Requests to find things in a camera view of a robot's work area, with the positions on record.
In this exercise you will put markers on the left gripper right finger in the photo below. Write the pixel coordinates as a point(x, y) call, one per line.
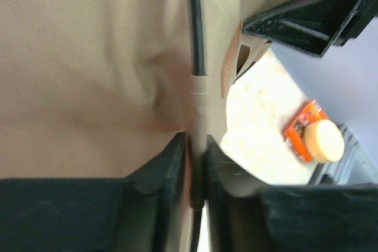
point(247, 214)

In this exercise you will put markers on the black tent pole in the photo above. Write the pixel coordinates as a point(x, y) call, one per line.
point(199, 68)

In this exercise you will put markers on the beige fabric pet tent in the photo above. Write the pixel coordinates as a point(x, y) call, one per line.
point(98, 88)

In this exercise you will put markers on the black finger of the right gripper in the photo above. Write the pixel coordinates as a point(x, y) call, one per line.
point(312, 26)

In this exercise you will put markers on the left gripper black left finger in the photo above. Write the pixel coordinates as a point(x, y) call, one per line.
point(141, 212)

